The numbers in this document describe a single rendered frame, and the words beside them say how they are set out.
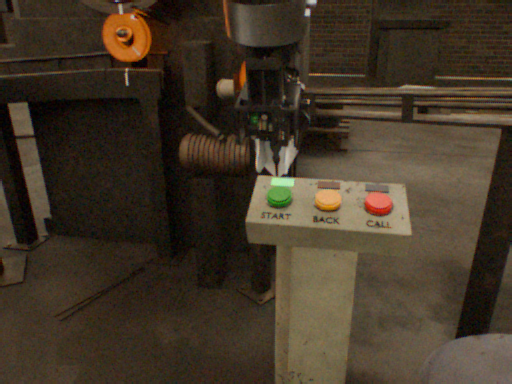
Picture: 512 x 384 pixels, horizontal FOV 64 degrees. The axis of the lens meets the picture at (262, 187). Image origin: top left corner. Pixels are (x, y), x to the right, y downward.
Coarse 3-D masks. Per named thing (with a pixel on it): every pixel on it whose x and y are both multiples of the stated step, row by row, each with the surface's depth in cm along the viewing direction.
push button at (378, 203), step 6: (366, 198) 62; (372, 198) 61; (378, 198) 61; (384, 198) 61; (390, 198) 62; (366, 204) 61; (372, 204) 61; (378, 204) 60; (384, 204) 60; (390, 204) 61; (372, 210) 60; (378, 210) 60; (384, 210) 60; (390, 210) 61
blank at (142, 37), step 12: (108, 24) 131; (120, 24) 130; (132, 24) 129; (144, 24) 130; (108, 36) 132; (144, 36) 130; (108, 48) 134; (120, 48) 133; (132, 48) 132; (144, 48) 131; (120, 60) 134; (132, 60) 134
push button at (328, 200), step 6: (318, 192) 63; (324, 192) 63; (330, 192) 63; (336, 192) 63; (318, 198) 62; (324, 198) 62; (330, 198) 62; (336, 198) 62; (318, 204) 62; (324, 204) 61; (330, 204) 61; (336, 204) 61; (330, 210) 61
